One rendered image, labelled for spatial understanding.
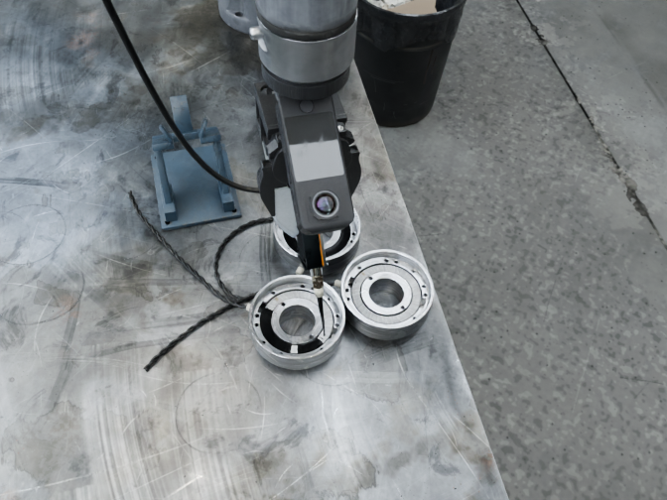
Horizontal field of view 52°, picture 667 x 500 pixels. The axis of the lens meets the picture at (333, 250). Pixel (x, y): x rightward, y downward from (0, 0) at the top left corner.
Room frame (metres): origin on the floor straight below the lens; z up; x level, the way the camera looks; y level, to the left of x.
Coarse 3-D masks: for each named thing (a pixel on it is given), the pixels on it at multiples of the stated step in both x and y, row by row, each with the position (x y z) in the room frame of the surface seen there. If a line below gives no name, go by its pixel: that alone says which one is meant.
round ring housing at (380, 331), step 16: (368, 256) 0.46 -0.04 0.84; (384, 256) 0.46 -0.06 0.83; (400, 256) 0.46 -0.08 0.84; (352, 272) 0.44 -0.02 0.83; (384, 272) 0.44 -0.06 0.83; (416, 272) 0.44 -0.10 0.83; (368, 288) 0.42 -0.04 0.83; (384, 288) 0.43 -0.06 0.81; (400, 288) 0.42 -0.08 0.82; (432, 288) 0.41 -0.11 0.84; (352, 304) 0.39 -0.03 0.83; (368, 304) 0.40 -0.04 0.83; (400, 304) 0.40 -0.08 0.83; (352, 320) 0.37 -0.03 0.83; (368, 320) 0.37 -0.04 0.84; (416, 320) 0.37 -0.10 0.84; (368, 336) 0.37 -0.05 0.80; (384, 336) 0.36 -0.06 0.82; (400, 336) 0.36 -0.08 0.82
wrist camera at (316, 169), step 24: (288, 120) 0.40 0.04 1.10; (312, 120) 0.40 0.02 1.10; (288, 144) 0.38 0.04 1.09; (312, 144) 0.38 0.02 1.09; (336, 144) 0.39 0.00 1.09; (288, 168) 0.37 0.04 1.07; (312, 168) 0.37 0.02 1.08; (336, 168) 0.37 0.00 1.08; (312, 192) 0.35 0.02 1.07; (336, 192) 0.35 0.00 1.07; (312, 216) 0.33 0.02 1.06; (336, 216) 0.34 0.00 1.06
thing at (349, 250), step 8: (352, 224) 0.51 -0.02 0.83; (360, 224) 0.50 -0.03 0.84; (280, 232) 0.49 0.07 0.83; (328, 232) 0.51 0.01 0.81; (336, 232) 0.49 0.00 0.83; (280, 240) 0.47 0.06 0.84; (336, 240) 0.48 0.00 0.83; (280, 248) 0.46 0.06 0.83; (344, 248) 0.47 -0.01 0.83; (352, 248) 0.46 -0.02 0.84; (280, 256) 0.46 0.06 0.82; (288, 256) 0.45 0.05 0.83; (296, 256) 0.45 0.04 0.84; (336, 256) 0.45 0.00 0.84; (344, 256) 0.45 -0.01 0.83; (352, 256) 0.47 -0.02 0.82; (288, 264) 0.46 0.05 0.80; (296, 264) 0.44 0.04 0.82; (336, 264) 0.45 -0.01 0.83; (344, 264) 0.46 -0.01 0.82; (304, 272) 0.45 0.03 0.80; (328, 272) 0.45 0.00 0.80
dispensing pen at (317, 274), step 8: (304, 240) 0.40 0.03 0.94; (312, 240) 0.40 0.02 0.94; (304, 248) 0.39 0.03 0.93; (312, 248) 0.39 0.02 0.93; (320, 248) 0.39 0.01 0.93; (304, 256) 0.39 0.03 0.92; (312, 256) 0.39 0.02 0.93; (320, 256) 0.39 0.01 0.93; (304, 264) 0.39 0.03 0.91; (312, 264) 0.38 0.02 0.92; (320, 264) 0.38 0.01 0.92; (312, 272) 0.39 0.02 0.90; (320, 272) 0.39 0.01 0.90; (312, 280) 0.38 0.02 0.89; (320, 280) 0.38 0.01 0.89; (320, 288) 0.38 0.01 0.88; (320, 296) 0.37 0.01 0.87; (320, 304) 0.37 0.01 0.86; (320, 312) 0.36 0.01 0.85
